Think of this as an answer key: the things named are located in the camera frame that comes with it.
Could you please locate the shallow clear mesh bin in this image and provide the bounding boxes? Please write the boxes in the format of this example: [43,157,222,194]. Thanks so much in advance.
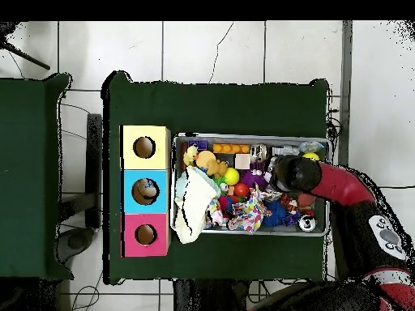
[172,134,332,237]

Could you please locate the purple googly-eyed monster toy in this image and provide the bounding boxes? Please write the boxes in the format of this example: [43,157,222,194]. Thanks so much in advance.
[242,167,269,191]

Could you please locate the black cable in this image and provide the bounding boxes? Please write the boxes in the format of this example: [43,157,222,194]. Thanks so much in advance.
[379,183,415,192]

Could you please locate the small yellow rubber duck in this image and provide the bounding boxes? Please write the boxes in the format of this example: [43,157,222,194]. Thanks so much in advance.
[182,145,199,168]

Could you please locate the wooden cube block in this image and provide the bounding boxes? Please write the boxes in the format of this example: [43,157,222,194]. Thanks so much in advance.
[234,153,252,171]

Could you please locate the cream knit cloth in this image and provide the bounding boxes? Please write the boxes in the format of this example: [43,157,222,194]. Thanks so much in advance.
[173,167,221,245]

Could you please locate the green cloth side table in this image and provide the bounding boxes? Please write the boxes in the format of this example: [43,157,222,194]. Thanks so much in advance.
[0,73,72,281]

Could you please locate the orange toy brick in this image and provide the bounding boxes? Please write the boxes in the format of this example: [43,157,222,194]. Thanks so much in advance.
[213,143,251,155]

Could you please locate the open-top silver can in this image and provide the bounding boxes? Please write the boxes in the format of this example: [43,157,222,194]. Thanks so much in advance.
[250,143,269,163]

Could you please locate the wooden box with three holes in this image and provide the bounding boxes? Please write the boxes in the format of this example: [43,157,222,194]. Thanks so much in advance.
[120,125,171,258]

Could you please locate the small yellow ball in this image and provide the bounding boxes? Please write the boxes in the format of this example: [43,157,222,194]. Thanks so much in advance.
[223,168,241,186]

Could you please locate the orange foam duck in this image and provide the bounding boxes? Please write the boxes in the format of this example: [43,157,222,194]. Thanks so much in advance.
[194,151,229,180]

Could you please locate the multicolour polka dot cloth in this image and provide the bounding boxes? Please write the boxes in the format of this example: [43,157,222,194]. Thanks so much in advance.
[228,184,273,234]

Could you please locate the small orange ball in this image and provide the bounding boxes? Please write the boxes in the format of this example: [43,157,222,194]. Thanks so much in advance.
[233,181,250,198]

